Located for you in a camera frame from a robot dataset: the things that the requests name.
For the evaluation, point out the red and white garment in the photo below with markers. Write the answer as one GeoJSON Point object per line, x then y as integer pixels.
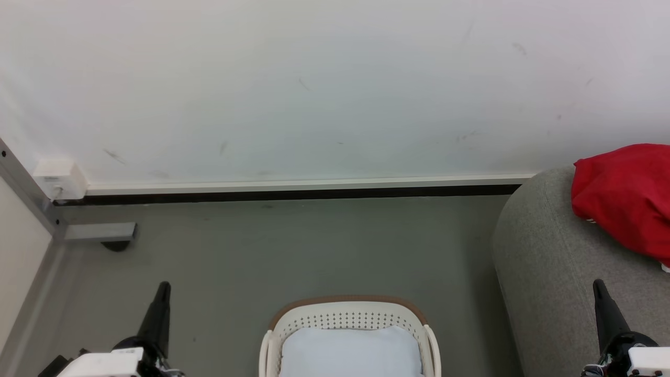
{"type": "Point", "coordinates": [628, 199]}

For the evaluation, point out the black frame foot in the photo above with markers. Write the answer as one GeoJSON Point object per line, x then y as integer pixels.
{"type": "Point", "coordinates": [116, 246]}

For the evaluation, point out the white laundry basket brown rim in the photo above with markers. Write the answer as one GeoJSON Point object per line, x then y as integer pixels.
{"type": "Point", "coordinates": [345, 314]}

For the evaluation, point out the white baseboard strip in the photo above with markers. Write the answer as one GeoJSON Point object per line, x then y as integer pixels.
{"type": "Point", "coordinates": [314, 184]}

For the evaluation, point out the light blue cloth in basket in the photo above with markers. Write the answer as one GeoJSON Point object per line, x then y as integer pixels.
{"type": "Point", "coordinates": [350, 353]}

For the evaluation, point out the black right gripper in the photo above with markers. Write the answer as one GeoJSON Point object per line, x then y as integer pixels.
{"type": "Point", "coordinates": [638, 361]}

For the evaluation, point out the grey metal partition frame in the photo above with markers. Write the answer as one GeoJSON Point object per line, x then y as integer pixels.
{"type": "Point", "coordinates": [23, 180]}

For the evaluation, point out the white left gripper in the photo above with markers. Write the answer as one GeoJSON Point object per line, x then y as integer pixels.
{"type": "Point", "coordinates": [104, 364]}

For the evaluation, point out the white wall socket box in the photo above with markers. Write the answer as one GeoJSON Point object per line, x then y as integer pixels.
{"type": "Point", "coordinates": [60, 178]}

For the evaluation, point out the beige partition panel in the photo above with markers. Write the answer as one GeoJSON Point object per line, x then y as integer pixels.
{"type": "Point", "coordinates": [18, 251]}

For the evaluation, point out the grey fabric sofa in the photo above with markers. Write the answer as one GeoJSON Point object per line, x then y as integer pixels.
{"type": "Point", "coordinates": [555, 272]}

